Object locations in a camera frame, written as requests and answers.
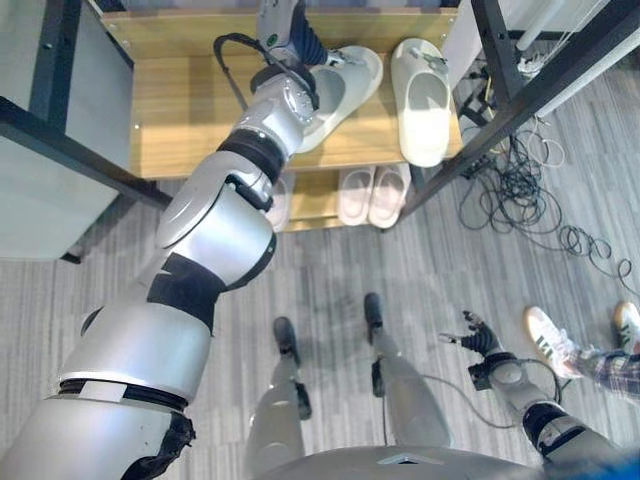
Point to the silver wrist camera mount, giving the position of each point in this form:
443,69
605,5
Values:
274,25

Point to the silver left robot leg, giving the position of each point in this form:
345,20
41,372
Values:
280,410

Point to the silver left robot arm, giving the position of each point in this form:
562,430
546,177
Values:
220,235

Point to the person's white sneaker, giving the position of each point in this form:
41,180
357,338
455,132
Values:
547,335
629,325

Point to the cream white slide slipper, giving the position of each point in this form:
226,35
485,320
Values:
425,115

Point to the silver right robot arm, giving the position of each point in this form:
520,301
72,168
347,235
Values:
550,425

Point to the person's leg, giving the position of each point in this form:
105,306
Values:
615,372

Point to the wooden shoe rack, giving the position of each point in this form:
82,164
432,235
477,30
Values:
185,100

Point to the grey cabinet with black frame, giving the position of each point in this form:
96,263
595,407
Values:
55,150

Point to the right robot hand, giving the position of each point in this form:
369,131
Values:
480,337

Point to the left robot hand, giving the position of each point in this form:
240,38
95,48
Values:
309,40

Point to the white tube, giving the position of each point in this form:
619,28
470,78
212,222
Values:
540,25

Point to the black power strip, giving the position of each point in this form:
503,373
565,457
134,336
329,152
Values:
477,167

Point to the silver robot torso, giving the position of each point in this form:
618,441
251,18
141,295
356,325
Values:
400,465

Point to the black metal frame table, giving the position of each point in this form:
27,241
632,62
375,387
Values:
520,95

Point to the grey slide slipper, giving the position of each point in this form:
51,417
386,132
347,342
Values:
340,95

